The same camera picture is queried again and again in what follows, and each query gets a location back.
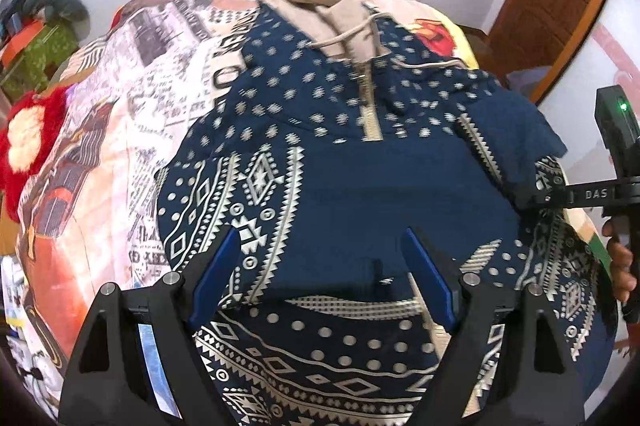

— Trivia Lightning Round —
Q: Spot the navy patterned hoodie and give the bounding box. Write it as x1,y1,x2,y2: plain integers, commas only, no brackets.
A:
155,0,621,426

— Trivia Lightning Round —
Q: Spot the dark wooden bed frame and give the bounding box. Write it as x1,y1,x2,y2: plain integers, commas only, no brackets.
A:
459,25,490,53

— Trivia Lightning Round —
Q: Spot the white cabinet with pink print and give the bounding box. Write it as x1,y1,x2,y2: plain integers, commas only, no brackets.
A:
539,0,640,189

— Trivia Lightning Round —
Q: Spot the newspaper print blanket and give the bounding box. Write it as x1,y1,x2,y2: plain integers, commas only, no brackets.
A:
0,0,618,426

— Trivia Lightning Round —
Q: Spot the person's right hand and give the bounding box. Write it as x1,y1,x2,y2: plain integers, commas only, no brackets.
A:
602,221,639,302

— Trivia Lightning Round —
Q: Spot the green patterned cloth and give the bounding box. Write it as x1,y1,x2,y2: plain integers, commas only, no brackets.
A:
0,20,79,93

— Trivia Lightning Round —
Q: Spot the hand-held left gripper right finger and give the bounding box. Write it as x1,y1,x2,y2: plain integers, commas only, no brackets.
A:
399,227,585,426

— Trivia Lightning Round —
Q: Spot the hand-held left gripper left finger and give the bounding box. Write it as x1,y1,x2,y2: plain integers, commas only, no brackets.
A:
57,225,242,426

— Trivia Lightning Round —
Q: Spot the red plush toy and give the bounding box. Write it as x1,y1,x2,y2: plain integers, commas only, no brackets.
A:
0,87,70,209

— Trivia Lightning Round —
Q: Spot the yellow cloth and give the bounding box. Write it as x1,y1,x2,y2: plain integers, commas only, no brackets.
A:
447,20,477,68

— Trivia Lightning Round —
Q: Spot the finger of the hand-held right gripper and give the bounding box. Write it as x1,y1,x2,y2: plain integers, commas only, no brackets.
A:
511,186,571,212

